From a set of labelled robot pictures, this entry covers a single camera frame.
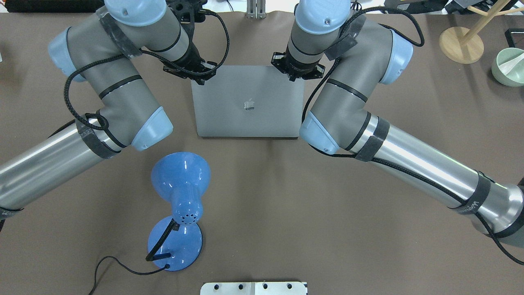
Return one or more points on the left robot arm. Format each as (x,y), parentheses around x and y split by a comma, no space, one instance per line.
(111,104)

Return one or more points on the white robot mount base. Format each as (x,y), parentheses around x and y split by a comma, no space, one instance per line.
(255,288)

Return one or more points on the wooden cup stand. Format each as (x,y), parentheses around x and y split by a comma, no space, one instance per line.
(464,45)

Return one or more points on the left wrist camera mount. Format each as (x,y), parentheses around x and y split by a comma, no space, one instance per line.
(188,11)

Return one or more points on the green bowl with spoon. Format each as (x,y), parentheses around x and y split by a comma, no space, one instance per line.
(508,67)

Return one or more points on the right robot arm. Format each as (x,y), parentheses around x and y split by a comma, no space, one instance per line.
(352,55)

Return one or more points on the blue desk lamp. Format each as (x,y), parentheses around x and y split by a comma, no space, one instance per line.
(181,179)

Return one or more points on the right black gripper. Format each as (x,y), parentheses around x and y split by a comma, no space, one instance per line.
(297,69)

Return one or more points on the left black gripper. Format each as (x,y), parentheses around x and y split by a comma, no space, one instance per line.
(191,60)

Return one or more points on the aluminium frame post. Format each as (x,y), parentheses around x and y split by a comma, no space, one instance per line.
(256,9)

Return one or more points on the grey laptop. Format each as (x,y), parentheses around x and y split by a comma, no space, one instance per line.
(248,101)

